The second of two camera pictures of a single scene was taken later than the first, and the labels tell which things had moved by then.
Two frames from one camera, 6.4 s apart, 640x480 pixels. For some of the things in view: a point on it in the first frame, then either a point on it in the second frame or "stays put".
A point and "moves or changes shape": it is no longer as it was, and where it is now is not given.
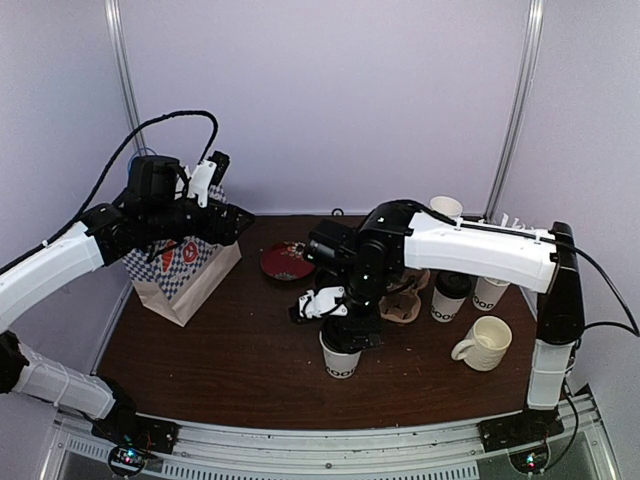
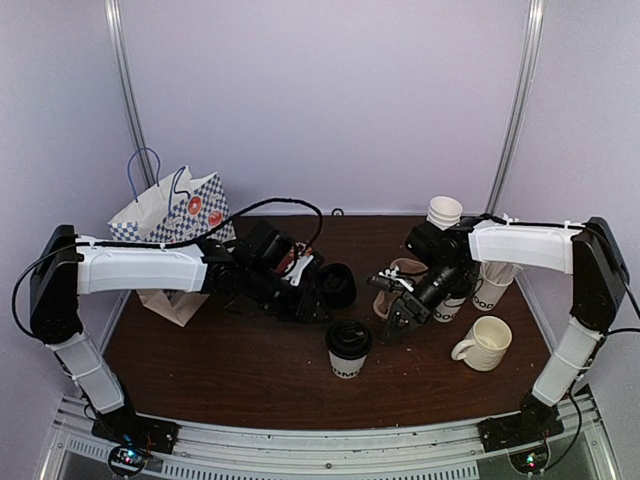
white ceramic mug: [485, 345] stays put
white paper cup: [339, 365] moves or changes shape
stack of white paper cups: [446, 205] stays put
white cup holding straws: [488, 292] stays put
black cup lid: [338, 334] moves or changes shape
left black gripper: [226, 234] → [303, 307]
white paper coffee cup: [444, 308] stays put
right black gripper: [370, 322] → [413, 313]
